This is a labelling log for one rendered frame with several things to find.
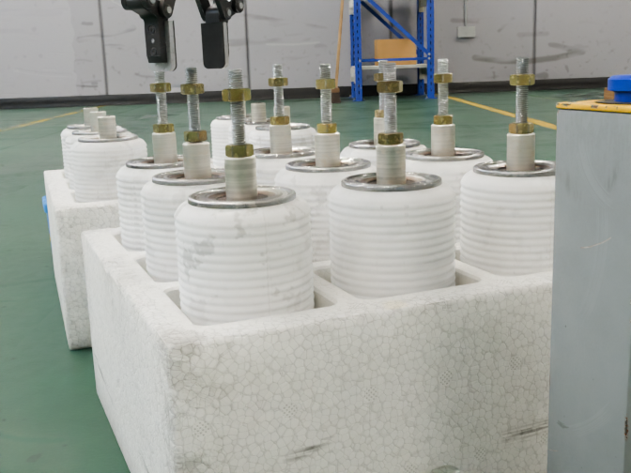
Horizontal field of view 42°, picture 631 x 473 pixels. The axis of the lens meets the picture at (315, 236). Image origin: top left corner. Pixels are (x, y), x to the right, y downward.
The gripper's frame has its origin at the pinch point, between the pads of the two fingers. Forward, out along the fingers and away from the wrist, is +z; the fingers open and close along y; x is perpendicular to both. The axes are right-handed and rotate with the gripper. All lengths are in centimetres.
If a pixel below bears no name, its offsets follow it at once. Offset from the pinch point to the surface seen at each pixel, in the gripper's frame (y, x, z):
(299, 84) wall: 553, 314, 24
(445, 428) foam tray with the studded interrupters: -2.7, -22.6, 26.8
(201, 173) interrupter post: -0.7, -0.9, 9.6
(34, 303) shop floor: 27, 53, 35
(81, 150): 20.5, 33.8, 11.0
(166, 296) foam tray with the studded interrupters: -9.6, -3.8, 17.3
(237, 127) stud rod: -7.6, -9.5, 5.1
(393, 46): 548, 225, -5
